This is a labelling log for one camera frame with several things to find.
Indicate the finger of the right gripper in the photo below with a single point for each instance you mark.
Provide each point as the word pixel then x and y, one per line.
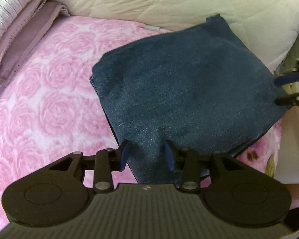
pixel 290 99
pixel 286 79

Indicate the pink rose bedsheet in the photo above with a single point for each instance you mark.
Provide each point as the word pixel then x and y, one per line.
pixel 50 108

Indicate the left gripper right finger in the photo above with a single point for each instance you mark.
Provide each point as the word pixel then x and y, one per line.
pixel 186 161

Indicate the cream padded headboard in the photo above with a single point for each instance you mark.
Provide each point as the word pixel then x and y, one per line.
pixel 268 28

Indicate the white striped rolled duvet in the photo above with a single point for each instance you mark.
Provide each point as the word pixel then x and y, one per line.
pixel 23 23

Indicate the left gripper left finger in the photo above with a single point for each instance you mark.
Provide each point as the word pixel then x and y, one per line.
pixel 106 161

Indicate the blue denim jeans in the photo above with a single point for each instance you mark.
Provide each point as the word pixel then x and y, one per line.
pixel 201 88

